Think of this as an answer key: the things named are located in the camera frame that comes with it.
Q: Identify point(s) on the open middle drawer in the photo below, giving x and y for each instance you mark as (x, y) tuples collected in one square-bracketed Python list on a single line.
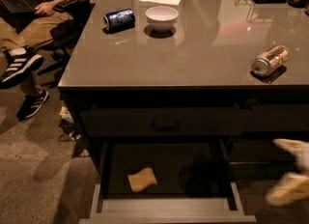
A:
[(194, 184)]

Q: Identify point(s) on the closed top drawer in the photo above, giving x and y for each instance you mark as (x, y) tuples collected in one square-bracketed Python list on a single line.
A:
[(164, 121)]

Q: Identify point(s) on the black white raised sneaker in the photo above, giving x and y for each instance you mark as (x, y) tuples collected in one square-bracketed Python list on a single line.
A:
[(21, 62)]

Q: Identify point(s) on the dark counter cabinet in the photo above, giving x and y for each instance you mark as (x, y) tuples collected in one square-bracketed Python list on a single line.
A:
[(261, 112)]

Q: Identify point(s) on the silver tan can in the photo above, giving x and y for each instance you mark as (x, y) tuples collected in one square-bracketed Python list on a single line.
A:
[(269, 61)]

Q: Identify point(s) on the blue soda can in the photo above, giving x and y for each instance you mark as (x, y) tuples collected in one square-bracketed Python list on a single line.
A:
[(119, 20)]

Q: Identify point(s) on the black laptop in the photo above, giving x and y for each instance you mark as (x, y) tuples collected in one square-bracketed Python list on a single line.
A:
[(19, 6)]

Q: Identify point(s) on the seated person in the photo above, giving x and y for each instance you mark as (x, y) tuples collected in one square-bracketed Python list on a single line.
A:
[(38, 28)]

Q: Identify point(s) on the yellow sponge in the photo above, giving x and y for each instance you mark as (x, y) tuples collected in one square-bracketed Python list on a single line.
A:
[(141, 180)]

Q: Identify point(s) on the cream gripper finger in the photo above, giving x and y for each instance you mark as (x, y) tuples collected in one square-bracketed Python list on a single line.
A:
[(292, 187), (299, 149)]

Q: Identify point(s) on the black office chair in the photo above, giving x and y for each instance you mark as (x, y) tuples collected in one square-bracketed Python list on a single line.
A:
[(64, 25)]

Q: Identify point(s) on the white bowl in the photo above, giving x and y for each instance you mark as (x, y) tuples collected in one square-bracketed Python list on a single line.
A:
[(161, 18)]

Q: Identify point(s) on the black white floor sneaker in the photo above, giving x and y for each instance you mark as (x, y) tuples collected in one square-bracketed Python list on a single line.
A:
[(32, 105)]

